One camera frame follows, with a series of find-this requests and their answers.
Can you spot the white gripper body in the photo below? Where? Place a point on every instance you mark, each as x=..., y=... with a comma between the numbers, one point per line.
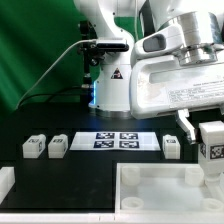
x=178, y=67

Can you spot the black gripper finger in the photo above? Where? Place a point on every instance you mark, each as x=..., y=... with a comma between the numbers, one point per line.
x=190, y=131

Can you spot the white square tabletop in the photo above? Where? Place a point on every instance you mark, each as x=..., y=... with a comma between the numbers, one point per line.
x=151, y=187

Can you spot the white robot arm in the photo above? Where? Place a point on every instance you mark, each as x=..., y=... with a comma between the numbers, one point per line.
x=119, y=25

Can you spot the white sheet with AprilTags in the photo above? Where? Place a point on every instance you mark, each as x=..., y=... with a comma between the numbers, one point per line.
x=109, y=140

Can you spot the black camera on stand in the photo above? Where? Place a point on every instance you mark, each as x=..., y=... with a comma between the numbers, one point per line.
x=91, y=55

